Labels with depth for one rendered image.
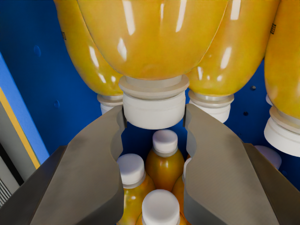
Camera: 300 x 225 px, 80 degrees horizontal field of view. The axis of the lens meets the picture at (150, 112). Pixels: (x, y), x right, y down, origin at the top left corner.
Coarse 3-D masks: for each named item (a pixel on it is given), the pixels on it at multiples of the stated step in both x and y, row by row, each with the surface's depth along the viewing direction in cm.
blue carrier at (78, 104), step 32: (0, 0) 10; (32, 0) 12; (0, 32) 9; (32, 32) 12; (0, 64) 9; (32, 64) 12; (64, 64) 16; (32, 96) 12; (64, 96) 16; (96, 96) 21; (256, 96) 25; (32, 128) 11; (64, 128) 16; (128, 128) 28; (256, 128) 27; (288, 160) 25
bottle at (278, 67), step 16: (288, 0) 10; (288, 16) 10; (272, 32) 11; (288, 32) 10; (272, 48) 11; (288, 48) 10; (272, 64) 11; (288, 64) 10; (272, 80) 11; (288, 80) 10; (272, 96) 12; (288, 96) 11; (272, 112) 14; (288, 112) 12; (288, 128) 12
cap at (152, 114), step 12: (180, 96) 10; (132, 108) 10; (144, 108) 10; (156, 108) 10; (168, 108) 10; (180, 108) 10; (132, 120) 10; (144, 120) 10; (156, 120) 10; (168, 120) 10; (180, 120) 11
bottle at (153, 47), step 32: (96, 0) 6; (128, 0) 6; (160, 0) 6; (192, 0) 6; (224, 0) 7; (96, 32) 7; (128, 32) 7; (160, 32) 6; (192, 32) 7; (128, 64) 8; (160, 64) 8; (192, 64) 8; (160, 96) 9
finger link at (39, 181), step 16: (48, 160) 8; (32, 176) 7; (48, 176) 7; (16, 192) 6; (32, 192) 6; (0, 208) 6; (16, 208) 6; (32, 208) 6; (0, 224) 6; (16, 224) 6
